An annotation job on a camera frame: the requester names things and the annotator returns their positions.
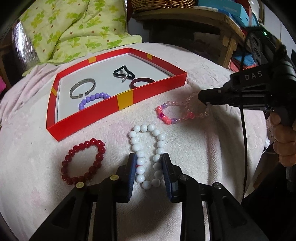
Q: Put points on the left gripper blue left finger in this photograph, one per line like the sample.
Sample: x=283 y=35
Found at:
x=130 y=173

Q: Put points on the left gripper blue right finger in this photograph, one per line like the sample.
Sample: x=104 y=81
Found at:
x=168 y=174

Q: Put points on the person's right hand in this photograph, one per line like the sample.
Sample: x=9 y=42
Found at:
x=285 y=137

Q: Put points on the wooden side table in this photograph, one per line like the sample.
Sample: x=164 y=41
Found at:
x=211 y=34

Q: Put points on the teal cardboard box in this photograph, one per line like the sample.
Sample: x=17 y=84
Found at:
x=236 y=10

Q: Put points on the red shallow tray box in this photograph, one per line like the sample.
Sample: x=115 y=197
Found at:
x=153 y=76

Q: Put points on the black hair clip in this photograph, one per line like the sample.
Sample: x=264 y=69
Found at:
x=124 y=74

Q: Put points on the silver metal bangle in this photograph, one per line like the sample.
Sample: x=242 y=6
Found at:
x=82 y=88

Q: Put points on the wicker basket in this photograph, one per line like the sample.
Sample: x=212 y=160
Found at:
x=145 y=5

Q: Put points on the green clover pattern quilt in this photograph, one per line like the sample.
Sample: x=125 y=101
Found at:
x=62 y=31

